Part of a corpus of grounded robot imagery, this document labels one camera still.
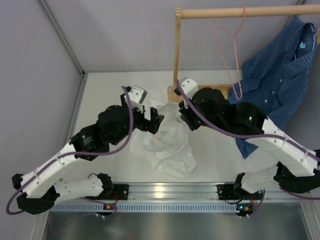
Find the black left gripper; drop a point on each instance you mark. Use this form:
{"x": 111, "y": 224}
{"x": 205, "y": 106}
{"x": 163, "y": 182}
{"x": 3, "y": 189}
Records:
{"x": 150, "y": 126}

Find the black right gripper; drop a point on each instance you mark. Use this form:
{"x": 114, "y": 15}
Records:
{"x": 186, "y": 116}

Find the white shirt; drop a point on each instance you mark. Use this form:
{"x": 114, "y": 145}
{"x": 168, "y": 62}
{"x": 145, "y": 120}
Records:
{"x": 169, "y": 150}

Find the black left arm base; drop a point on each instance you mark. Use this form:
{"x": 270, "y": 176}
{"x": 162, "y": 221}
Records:
{"x": 120, "y": 192}

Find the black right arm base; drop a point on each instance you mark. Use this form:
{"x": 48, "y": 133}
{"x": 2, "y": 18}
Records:
{"x": 235, "y": 195}

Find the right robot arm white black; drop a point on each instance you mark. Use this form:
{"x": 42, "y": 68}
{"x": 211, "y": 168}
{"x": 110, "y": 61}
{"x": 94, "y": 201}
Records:
{"x": 295, "y": 167}

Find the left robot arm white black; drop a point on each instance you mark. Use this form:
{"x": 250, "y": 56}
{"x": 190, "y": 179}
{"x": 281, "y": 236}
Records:
{"x": 41, "y": 189}

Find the blue checkered shirt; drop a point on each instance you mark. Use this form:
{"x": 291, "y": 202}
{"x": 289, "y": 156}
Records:
{"x": 276, "y": 78}

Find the wooden clothes rack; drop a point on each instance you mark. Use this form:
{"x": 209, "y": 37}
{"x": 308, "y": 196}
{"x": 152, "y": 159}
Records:
{"x": 188, "y": 43}

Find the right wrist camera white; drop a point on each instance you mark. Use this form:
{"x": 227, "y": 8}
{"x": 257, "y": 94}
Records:
{"x": 187, "y": 86}

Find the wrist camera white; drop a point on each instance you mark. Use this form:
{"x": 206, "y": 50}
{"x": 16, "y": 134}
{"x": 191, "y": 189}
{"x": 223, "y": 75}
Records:
{"x": 187, "y": 86}
{"x": 137, "y": 96}

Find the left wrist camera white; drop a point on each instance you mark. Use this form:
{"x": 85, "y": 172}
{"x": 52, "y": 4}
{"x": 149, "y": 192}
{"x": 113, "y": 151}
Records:
{"x": 137, "y": 96}

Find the aluminium mounting rail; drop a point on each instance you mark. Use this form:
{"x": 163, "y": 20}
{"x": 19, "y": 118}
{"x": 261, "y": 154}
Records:
{"x": 194, "y": 191}

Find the aluminium corner frame post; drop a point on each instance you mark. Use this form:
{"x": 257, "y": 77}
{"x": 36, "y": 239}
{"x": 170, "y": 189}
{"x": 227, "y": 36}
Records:
{"x": 80, "y": 86}

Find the slotted cable duct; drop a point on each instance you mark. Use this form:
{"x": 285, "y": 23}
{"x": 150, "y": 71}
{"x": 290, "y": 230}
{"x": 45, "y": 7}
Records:
{"x": 150, "y": 207}

